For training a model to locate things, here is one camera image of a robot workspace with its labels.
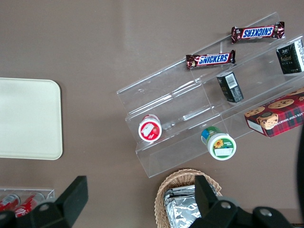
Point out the green lidded cup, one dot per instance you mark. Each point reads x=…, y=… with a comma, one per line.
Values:
x=221, y=147

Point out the red cola bottle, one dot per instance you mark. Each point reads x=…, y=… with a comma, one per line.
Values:
x=8, y=202
x=27, y=204

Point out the silver foil packet stack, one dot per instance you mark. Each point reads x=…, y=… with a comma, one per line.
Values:
x=180, y=209

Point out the clear acrylic stepped display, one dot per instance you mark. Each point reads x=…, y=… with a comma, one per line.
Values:
x=171, y=99

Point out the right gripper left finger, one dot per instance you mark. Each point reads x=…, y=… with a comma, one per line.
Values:
x=64, y=209

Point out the Snickers chocolate bar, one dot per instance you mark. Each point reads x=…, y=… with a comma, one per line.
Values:
x=258, y=32
x=211, y=59

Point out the beige plastic tray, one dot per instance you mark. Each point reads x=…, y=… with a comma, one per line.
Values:
x=28, y=118

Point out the light tan wicker basket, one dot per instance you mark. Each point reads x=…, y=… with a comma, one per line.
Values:
x=180, y=178

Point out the red lidded cup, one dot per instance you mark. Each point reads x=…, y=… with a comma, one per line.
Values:
x=150, y=129

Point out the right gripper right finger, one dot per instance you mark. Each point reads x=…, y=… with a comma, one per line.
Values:
x=211, y=211

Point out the clear acrylic bottle rack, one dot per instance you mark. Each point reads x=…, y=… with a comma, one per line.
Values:
x=48, y=193

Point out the red tartan cookie box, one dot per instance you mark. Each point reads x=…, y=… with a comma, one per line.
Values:
x=278, y=116

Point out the small black carton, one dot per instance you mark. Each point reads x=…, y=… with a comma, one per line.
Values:
x=230, y=88
x=290, y=58

